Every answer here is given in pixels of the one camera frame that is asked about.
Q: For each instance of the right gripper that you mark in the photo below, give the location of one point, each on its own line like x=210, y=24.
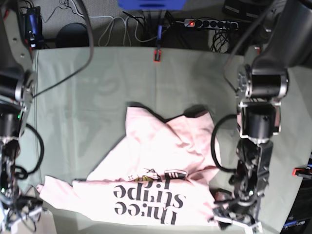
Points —
x=12, y=208

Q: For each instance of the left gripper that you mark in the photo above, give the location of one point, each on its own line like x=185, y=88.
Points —
x=238, y=213

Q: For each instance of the pink t-shirt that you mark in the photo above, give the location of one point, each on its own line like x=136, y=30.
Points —
x=158, y=174

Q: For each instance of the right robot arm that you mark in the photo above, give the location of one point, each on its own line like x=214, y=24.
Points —
x=17, y=84

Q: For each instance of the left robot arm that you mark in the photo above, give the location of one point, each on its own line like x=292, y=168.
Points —
x=261, y=87

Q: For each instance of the red side clamp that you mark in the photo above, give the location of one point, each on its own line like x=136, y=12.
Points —
x=303, y=172

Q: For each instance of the green table cloth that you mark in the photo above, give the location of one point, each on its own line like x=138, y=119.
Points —
x=82, y=119

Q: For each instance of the black round base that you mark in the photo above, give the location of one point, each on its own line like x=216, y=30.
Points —
x=72, y=35

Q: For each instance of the red table clamp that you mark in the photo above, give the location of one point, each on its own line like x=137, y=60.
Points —
x=157, y=55

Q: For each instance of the white power strip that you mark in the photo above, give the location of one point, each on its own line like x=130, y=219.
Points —
x=211, y=24

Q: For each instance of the blue box top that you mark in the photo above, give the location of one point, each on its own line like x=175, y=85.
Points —
x=151, y=4

